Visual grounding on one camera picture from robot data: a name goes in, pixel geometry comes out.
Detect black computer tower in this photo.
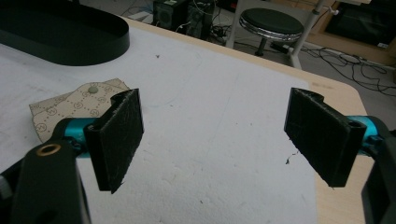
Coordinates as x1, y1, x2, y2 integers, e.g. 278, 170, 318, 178
151, 0, 216, 41

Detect black power strip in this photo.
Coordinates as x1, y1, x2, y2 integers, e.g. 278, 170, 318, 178
270, 41, 295, 54

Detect white foam mat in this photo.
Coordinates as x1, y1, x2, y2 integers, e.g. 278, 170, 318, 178
0, 25, 318, 224

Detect black oval tray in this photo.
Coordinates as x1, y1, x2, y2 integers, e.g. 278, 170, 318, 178
0, 0, 131, 66

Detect round black stool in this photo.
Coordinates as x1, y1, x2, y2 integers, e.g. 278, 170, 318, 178
238, 7, 305, 57

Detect black floor cables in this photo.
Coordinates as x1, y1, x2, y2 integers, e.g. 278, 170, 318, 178
300, 46, 396, 97

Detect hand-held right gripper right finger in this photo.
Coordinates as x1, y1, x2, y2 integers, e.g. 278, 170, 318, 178
283, 87, 368, 189

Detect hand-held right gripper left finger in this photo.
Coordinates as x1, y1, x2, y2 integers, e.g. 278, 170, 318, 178
83, 88, 145, 195

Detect beige patterned snap wallet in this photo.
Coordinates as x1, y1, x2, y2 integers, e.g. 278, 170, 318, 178
29, 77, 131, 144

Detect black cabinet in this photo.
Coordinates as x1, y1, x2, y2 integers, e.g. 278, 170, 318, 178
324, 1, 396, 48

